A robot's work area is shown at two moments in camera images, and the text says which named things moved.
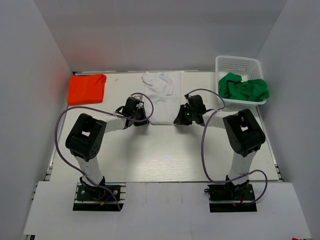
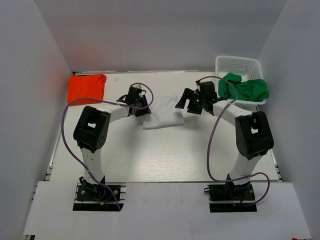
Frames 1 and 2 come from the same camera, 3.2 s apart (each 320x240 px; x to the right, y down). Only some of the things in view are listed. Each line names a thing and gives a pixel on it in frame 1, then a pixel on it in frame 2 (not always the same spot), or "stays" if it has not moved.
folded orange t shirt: (85, 89) stays
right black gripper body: (186, 116) -> (196, 105)
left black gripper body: (139, 117) -> (142, 102)
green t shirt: (230, 86) stays
